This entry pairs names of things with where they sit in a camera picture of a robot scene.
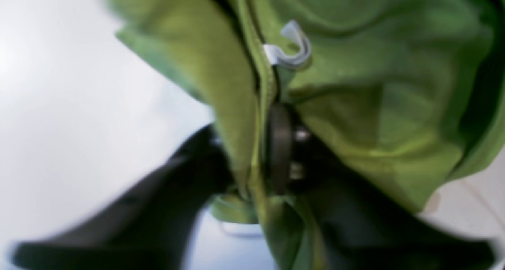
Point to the green t-shirt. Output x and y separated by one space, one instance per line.
409 94

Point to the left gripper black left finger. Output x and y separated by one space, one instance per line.
146 228

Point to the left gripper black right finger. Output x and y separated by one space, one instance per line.
361 228

